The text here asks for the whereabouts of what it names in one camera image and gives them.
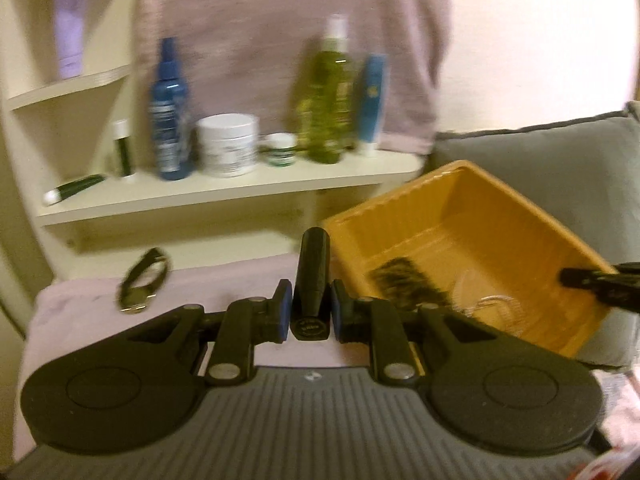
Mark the pink patterned cloth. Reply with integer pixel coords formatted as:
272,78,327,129
595,370,640,456

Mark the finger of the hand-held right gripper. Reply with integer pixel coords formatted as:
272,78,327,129
559,261,640,313

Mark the cream wooden shelf unit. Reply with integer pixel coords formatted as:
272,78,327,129
0,0,426,261

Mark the pink fluffy hanging blanket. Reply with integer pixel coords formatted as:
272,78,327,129
135,0,453,153

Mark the black strap watch gold face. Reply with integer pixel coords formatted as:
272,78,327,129
116,247,172,316

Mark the grey cushion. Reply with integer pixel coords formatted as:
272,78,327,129
430,101,640,371

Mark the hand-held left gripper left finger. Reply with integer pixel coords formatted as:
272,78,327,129
127,280,293,386

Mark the small green jar white lid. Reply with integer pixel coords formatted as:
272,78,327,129
260,132,298,167

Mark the green spray bottle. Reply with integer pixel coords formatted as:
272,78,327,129
297,14,357,165

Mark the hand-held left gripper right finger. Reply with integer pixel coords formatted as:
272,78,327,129
330,280,501,386

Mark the orange ribbed plastic tray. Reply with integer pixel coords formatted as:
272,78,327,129
320,160,621,358

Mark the blue and white tube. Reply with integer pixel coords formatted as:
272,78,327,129
355,53,390,157

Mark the pale pink fluffy table towel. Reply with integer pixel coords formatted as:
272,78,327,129
12,255,361,461

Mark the dark green tube white cap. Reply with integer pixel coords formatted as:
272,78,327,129
42,174,108,207

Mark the white capped lip balm stick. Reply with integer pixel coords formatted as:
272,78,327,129
111,120,135,179

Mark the blue spray bottle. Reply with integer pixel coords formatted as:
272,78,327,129
149,37,195,181

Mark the white cream jar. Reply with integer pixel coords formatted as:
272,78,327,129
195,113,260,178

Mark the dark bead necklace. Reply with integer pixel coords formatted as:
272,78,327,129
372,260,453,311

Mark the purple tube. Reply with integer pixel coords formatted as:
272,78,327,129
52,0,93,80

